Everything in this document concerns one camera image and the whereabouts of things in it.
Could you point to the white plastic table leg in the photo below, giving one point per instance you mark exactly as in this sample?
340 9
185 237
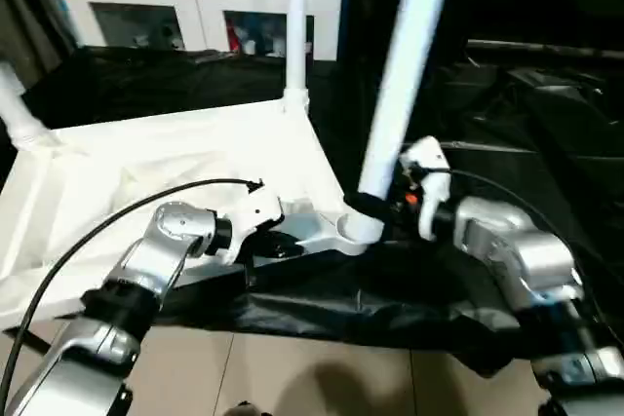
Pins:
297 36
19 114
404 70

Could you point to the white plastic table top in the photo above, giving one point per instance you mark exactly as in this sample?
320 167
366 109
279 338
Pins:
146 153

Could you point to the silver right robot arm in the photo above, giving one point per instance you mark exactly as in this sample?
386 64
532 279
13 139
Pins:
526 250

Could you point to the black mat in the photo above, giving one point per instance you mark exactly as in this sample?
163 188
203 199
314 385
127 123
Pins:
390 299

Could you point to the brown round object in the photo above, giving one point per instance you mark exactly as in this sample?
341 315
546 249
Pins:
246 409

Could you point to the blue upright panel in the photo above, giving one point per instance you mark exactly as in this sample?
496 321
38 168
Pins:
347 2

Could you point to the dark metal stand leg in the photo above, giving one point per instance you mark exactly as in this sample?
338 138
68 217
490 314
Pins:
29 340

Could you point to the light blue box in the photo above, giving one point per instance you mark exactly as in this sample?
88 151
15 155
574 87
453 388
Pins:
66 11

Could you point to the grey curtain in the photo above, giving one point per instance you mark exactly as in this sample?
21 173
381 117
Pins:
29 11

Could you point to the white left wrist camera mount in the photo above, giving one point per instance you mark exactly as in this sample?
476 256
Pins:
253 214

